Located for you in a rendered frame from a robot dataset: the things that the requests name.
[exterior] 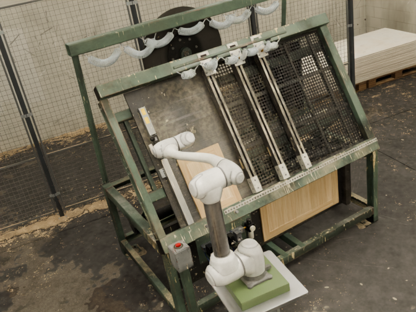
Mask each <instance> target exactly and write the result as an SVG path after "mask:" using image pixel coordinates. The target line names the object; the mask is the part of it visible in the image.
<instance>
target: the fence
mask: <svg viewBox="0 0 416 312"><path fill-rule="evenodd" d="M143 108H144V109H145V107H142V108H139V109H138V112H139V115H140V117H141V120H142V122H143V124H144V126H145V129H146V131H147V133H148V135H149V138H150V135H153V134H155V133H156V132H155V129H154V127H153V125H152V123H151V120H150V118H149V116H148V114H147V111H146V109H145V112H146V115H142V112H141V109H143ZM145 117H148V119H149V121H150V123H149V124H146V122H145V119H144V118H145ZM159 161H160V164H161V166H162V168H164V170H165V173H166V175H167V176H166V178H167V180H168V183H169V185H170V187H171V190H172V192H173V194H174V197H175V199H176V201H177V203H178V206H179V208H180V211H181V213H182V215H183V218H184V220H185V222H186V224H187V225H191V224H193V223H194V221H193V218H192V217H191V214H190V212H189V209H188V207H187V205H186V202H185V200H184V197H183V195H182V193H181V190H180V188H179V186H178V183H177V181H176V179H175V176H174V174H173V172H172V170H171V167H170V164H169V163H168V160H167V158H165V159H162V160H161V159H160V158H159Z"/></svg>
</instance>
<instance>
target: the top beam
mask: <svg viewBox="0 0 416 312"><path fill-rule="evenodd" d="M328 23H329V19H328V17H327V15H326V13H322V14H319V15H315V16H312V17H309V18H307V19H303V20H299V21H297V22H294V23H291V24H287V25H284V26H281V27H278V28H274V29H272V30H268V31H266V32H262V33H259V34H260V36H261V38H262V37H266V36H269V35H272V34H275V33H278V32H281V31H284V30H286V33H284V34H281V35H278V36H276V37H272V38H271V40H269V41H270V43H272V42H273V41H274V42H277V41H278V40H279V38H281V39H280V40H279V41H282V40H286V39H288V38H291V37H295V36H297V35H301V34H303V33H306V32H310V31H312V30H316V29H317V28H319V27H321V26H323V25H327V24H328ZM259 34H256V35H259ZM253 36H255V35H253ZM253 36H250V37H253ZM250 37H246V38H243V39H241V40H237V41H233V42H231V43H234V42H237V43H238V45H241V44H244V43H247V42H250V41H251V39H250ZM227 44H230V43H227ZM227 44H225V45H222V46H218V47H215V48H212V49H209V50H205V51H208V53H209V54H213V53H216V52H219V51H223V50H226V49H228V48H227ZM205 51H202V52H200V53H203V52H205ZM197 54H199V53H196V54H193V55H190V56H187V57H184V58H181V59H177V60H174V61H171V62H169V63H165V64H161V65H159V66H155V67H152V68H149V69H146V70H143V71H140V72H137V73H133V74H130V75H128V76H124V77H120V78H118V79H115V80H111V81H109V82H105V83H102V84H99V85H96V86H95V88H94V90H93V91H94V92H95V95H96V97H97V100H98V101H100V100H101V99H104V98H111V97H115V96H117V95H121V94H123V93H126V92H130V91H132V90H135V89H139V88H141V87H145V86H147V85H150V84H154V83H156V82H160V81H162V80H165V79H169V78H171V77H174V76H178V75H180V74H181V73H182V72H184V71H188V70H190V69H194V70H195V68H196V67H197V65H198V67H197V69H199V68H201V67H202V66H201V65H199V64H200V61H198V62H196V63H192V64H189V65H187V66H183V67H180V68H178V69H173V66H177V65H179V64H183V63H186V62H188V61H192V60H194V59H197V58H198V56H197ZM217 56H218V57H217V58H216V59H217V60H218V59H219V58H220V59H219V60H218V62H219V61H223V60H224V59H225V58H227V57H230V53H229V52H226V53H223V54H220V55H217ZM221 57H223V58H224V59H222V58H221ZM177 72H179V73H180V74H179V73H177Z"/></svg>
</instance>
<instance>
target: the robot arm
mask: <svg viewBox="0 0 416 312"><path fill-rule="evenodd" d="M194 141H195V137H194V134H193V133H191V132H188V131H187V132H183V133H181V134H179V135H177V136H174V137H171V138H168V139H165V140H162V141H160V142H158V143H156V144H155V145H154V146H153V148H152V152H153V155H154V157H156V158H168V159H172V158H174V159H177V160H185V161H192V162H203V163H208V164H211V165H212V166H213V168H210V169H208V170H206V171H203V172H201V173H199V174H198V175H196V176H195V177H194V178H193V179H192V180H191V181H190V182H189V192H190V193H191V195H192V196H193V197H194V198H196V199H200V201H201V202H202V203H203V205H204V210H205V214H206V219H207V224H208V227H209V233H210V239H211V243H212V249H213V253H212V254H211V256H210V262H209V265H208V266H207V268H206V273H205V276H206V279H207V281H208V282H209V283H210V284H211V286H215V287H222V286H225V285H228V284H230V283H232V282H234V281H236V280H238V279H241V280H242V281H243V282H244V283H245V284H246V285H247V287H248V289H252V288H253V287H255V286H257V285H259V284H261V283H263V282H265V281H267V280H270V279H272V275H271V274H270V273H268V272H267V271H268V270H269V269H270V268H271V265H270V264H266V265H265V262H264V254H263V251H262V248H261V246H260V244H258V242H257V241H256V240H254V239H250V238H248V239H245V240H243V241H241V243H240V244H239V245H238V248H237V249H236V250H235V251H234V252H233V251H232V250H230V248H229V244H228V238H227V231H226V228H225V222H224V217H223V212H222V205H221V202H220V199H221V197H222V191H223V188H226V187H228V186H231V185H238V184H241V183H242V182H243V180H244V174H243V171H242V169H241V168H240V167H239V166H238V165H237V164H235V163H234V162H232V161H230V160H228V159H226V158H222V157H219V156H217V155H214V154H208V153H199V152H181V150H183V149H187V148H188V147H191V146H192V145H193V144H194Z"/></svg>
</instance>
